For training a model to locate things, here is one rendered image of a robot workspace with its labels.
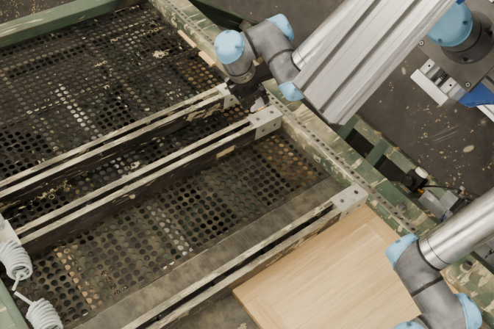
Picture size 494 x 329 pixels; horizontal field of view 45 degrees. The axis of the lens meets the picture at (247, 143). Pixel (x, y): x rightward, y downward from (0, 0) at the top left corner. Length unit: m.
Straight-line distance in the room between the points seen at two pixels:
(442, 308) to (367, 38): 0.61
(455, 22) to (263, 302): 0.93
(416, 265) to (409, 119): 1.78
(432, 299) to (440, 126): 1.74
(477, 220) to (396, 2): 0.50
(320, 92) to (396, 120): 2.15
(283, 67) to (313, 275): 0.71
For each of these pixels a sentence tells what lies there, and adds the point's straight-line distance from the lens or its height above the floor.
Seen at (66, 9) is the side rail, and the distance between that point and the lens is 2.67.
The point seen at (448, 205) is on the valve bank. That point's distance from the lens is 2.10.
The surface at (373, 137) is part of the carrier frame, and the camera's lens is 2.83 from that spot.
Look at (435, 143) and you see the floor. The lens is 2.91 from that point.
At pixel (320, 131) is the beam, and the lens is 2.19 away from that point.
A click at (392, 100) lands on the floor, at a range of 3.01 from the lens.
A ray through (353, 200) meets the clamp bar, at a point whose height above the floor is 0.98.
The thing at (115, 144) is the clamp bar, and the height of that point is 1.40.
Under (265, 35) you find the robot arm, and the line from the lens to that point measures 1.48.
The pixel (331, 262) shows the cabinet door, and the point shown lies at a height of 1.10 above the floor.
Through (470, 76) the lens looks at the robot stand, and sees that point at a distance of 1.82.
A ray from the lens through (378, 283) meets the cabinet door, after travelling 1.90.
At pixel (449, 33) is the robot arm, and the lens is 1.62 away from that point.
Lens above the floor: 2.77
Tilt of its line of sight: 55 degrees down
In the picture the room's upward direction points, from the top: 84 degrees counter-clockwise
